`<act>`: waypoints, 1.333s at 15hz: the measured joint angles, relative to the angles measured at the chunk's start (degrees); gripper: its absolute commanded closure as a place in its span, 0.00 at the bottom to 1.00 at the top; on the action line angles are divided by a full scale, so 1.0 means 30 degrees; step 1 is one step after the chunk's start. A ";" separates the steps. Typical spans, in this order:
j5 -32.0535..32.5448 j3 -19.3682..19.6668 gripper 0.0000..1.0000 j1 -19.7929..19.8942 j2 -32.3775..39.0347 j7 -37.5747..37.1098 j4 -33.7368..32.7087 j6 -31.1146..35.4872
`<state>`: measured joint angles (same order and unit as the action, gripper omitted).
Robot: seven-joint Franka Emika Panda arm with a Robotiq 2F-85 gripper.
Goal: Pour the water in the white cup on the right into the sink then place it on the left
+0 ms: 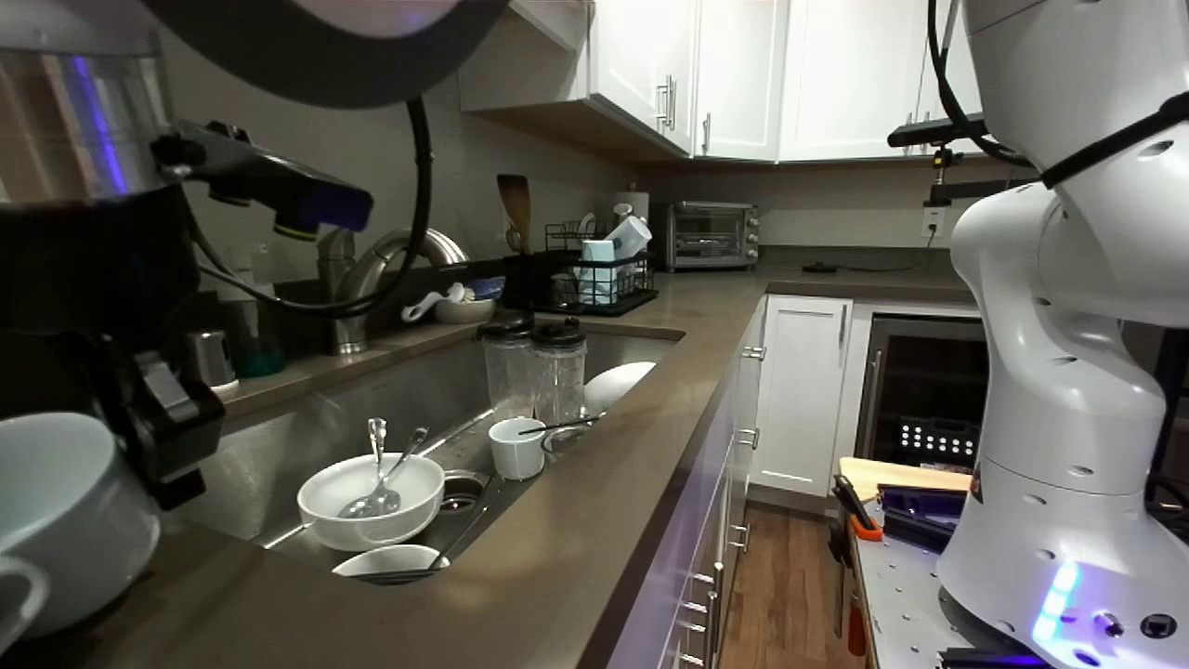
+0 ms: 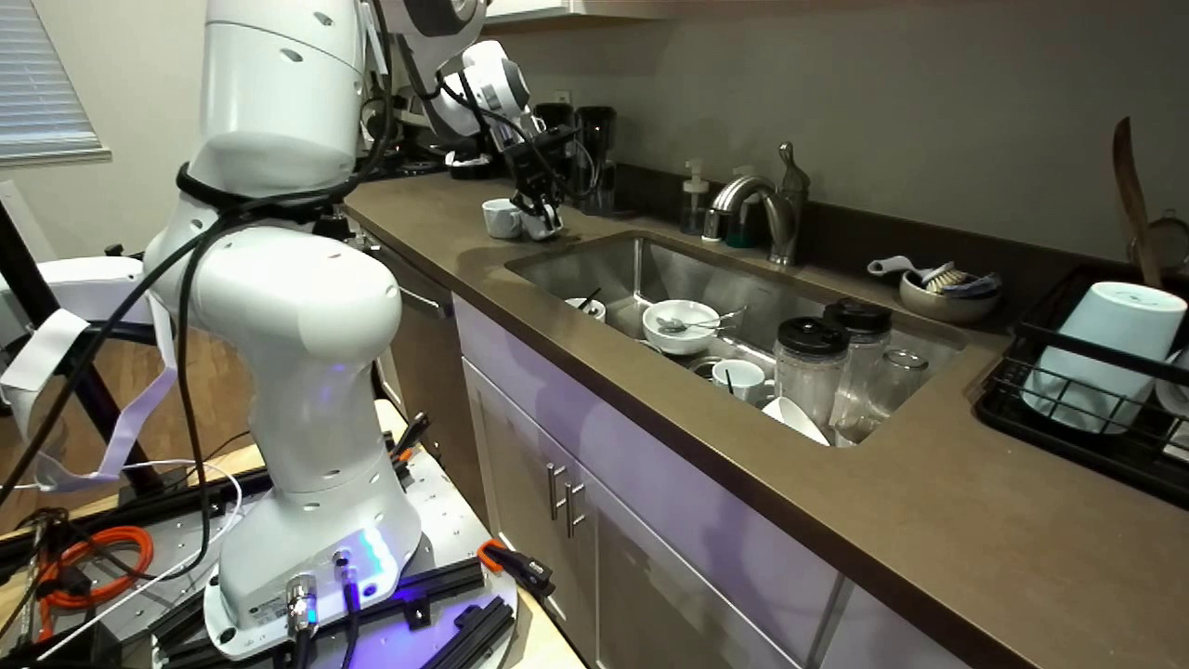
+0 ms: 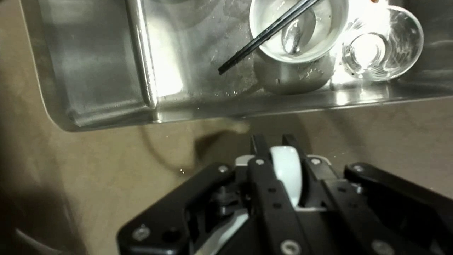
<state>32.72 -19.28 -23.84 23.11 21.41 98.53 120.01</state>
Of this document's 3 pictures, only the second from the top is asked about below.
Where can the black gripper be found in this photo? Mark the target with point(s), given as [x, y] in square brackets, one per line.
[536, 155]

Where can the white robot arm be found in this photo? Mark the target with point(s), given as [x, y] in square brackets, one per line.
[285, 347]

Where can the stainless steel sink basin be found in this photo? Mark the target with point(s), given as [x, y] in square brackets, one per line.
[620, 274]

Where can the small white cup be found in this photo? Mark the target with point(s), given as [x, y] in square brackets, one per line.
[741, 381]

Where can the clear soap dispenser bottle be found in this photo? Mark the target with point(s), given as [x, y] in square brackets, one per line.
[694, 205]

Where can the white bowl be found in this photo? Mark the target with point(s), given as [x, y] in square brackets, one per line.
[677, 337]

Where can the stainless steel dishwasher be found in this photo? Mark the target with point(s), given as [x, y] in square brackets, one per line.
[428, 373]

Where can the white upper cabinets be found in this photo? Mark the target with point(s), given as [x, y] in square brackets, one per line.
[620, 9]

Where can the curved steel faucet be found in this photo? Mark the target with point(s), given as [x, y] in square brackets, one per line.
[784, 211]

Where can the orange black clamp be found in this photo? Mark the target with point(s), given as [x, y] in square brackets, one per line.
[413, 440]
[527, 574]

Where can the clear jar with black lid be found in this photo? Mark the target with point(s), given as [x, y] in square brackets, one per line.
[810, 366]
[860, 347]

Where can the perforated robot table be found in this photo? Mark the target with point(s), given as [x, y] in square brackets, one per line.
[449, 506]

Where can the white dish brush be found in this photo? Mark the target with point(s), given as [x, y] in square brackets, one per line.
[895, 265]

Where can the grey lower cabinet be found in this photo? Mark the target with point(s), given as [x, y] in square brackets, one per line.
[694, 533]

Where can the small grey bowl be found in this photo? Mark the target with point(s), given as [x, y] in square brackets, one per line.
[950, 304]

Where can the wooden board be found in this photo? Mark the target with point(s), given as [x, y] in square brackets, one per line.
[557, 647]

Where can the white flat box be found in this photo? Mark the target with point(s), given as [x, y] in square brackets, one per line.
[88, 285]

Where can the black tripod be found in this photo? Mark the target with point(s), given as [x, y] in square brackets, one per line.
[96, 386]

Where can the white window blind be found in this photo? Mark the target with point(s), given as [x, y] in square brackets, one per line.
[44, 77]

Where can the wooden spatula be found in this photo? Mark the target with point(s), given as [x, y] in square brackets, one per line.
[1125, 173]

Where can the black dish rack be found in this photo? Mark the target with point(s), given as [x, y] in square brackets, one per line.
[1092, 455]

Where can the white item in rack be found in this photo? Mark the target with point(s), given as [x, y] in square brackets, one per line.
[1175, 394]

